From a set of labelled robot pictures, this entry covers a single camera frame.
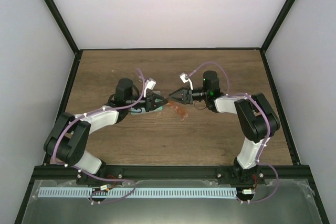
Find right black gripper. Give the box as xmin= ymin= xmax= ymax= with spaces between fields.
xmin=170 ymin=86 xmax=209 ymax=104

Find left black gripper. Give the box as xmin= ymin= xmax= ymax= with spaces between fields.
xmin=127 ymin=91 xmax=169 ymax=112

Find pink transparent sunglasses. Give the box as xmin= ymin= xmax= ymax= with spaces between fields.
xmin=166 ymin=100 xmax=188 ymax=121

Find grey glasses case green inside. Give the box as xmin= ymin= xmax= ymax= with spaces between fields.
xmin=130 ymin=91 xmax=167 ymax=115

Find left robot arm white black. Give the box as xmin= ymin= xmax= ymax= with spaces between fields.
xmin=44 ymin=78 xmax=168 ymax=184

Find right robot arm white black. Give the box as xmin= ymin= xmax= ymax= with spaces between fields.
xmin=169 ymin=70 xmax=280 ymax=184

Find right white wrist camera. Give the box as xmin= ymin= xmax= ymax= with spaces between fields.
xmin=180 ymin=73 xmax=193 ymax=90

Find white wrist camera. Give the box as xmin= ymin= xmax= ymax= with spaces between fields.
xmin=180 ymin=73 xmax=193 ymax=90
xmin=143 ymin=78 xmax=156 ymax=97

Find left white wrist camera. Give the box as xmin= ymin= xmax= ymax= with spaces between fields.
xmin=143 ymin=78 xmax=156 ymax=97

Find black looped cable left gripper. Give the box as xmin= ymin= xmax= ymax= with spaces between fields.
xmin=131 ymin=83 xmax=142 ymax=100

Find black aluminium frame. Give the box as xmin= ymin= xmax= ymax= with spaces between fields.
xmin=14 ymin=0 xmax=330 ymax=224

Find light blue slotted cable duct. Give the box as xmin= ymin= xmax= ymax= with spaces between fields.
xmin=37 ymin=187 xmax=237 ymax=199

